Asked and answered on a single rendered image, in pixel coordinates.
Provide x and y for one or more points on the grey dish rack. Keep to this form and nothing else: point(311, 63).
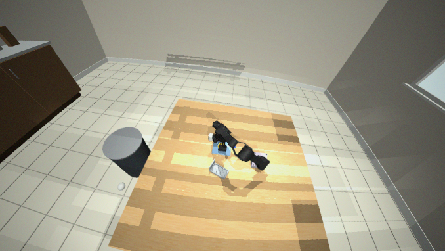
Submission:
point(218, 170)

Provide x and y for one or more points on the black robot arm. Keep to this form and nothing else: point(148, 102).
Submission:
point(246, 154)

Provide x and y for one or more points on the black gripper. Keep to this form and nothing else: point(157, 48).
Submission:
point(222, 147)

